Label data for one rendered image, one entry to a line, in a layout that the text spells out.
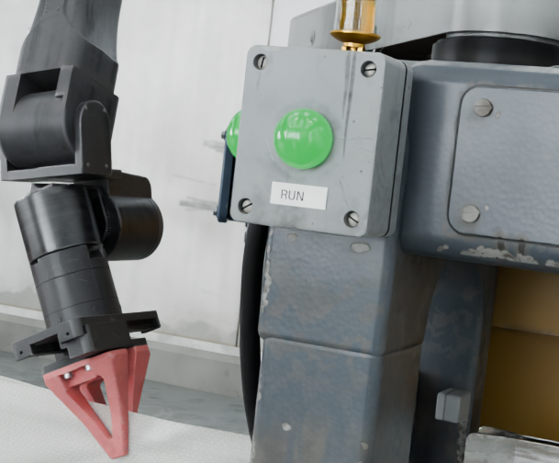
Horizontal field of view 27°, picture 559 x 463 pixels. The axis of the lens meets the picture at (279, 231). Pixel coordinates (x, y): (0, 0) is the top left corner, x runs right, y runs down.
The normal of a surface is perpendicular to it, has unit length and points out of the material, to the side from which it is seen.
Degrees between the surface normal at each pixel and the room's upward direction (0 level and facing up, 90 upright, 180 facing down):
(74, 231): 67
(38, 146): 121
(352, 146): 90
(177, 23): 90
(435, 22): 90
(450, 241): 101
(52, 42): 72
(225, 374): 90
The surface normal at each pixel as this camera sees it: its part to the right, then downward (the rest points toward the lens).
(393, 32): -0.96, -0.09
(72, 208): 0.49, -0.30
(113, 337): 0.82, -0.34
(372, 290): -0.41, 0.00
